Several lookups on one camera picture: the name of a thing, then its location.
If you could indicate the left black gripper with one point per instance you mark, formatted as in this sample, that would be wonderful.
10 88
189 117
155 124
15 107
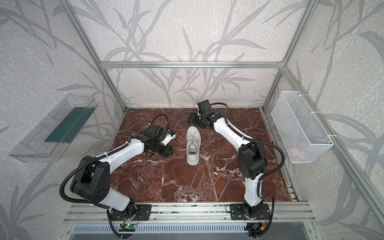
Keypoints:
163 149

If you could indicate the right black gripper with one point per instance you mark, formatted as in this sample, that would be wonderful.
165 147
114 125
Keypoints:
196 119

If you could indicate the white sneaker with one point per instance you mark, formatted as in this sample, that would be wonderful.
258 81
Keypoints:
193 146

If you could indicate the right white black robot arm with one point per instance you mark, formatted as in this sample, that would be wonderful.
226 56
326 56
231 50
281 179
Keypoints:
252 157

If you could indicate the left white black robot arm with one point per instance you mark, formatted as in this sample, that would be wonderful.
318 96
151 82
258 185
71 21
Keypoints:
90 181

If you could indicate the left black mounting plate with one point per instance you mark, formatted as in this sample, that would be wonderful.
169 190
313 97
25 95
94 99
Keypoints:
140 212

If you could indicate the black mounting plate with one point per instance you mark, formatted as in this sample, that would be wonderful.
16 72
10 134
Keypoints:
140 212
244 212

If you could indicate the left electronics board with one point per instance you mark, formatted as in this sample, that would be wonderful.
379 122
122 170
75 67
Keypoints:
125 228

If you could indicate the electronics board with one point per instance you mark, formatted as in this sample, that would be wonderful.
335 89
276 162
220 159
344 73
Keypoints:
125 228
255 227

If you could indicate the pink object in basket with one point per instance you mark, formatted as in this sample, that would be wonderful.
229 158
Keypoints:
296 153

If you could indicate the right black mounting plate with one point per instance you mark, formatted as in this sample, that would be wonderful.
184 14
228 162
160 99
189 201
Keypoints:
244 212

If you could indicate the right electronics board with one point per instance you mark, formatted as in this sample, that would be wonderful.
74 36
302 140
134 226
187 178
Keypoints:
255 227

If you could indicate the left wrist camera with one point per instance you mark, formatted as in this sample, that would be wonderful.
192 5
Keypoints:
170 135

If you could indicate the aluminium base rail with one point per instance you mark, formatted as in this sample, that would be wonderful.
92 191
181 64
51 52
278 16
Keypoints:
192 213

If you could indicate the aluminium frame crossbar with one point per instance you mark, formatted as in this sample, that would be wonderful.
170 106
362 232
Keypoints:
125 65

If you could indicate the white wire mesh basket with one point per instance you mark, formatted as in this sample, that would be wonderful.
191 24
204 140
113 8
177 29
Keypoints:
299 126

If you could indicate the clear plastic wall bin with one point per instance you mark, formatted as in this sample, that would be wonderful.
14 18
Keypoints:
48 141

